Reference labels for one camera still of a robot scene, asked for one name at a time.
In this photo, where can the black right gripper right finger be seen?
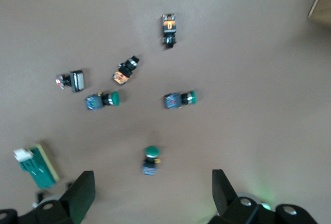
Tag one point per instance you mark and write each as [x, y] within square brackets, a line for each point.
[230, 206]

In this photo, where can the green button blue body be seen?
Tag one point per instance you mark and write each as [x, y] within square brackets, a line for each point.
[151, 160]
[179, 99]
[102, 101]

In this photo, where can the black square indicator switch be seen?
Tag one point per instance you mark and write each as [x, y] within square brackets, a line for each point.
[75, 80]

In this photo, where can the black switch orange body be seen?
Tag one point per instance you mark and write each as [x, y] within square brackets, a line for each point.
[125, 70]
[169, 30]

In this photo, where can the cardboard drawer box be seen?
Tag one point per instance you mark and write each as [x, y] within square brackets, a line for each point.
[323, 6]

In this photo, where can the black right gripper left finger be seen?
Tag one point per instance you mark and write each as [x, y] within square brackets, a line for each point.
[77, 200]

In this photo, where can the brown table cover sheet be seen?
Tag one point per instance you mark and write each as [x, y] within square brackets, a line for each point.
[232, 79]

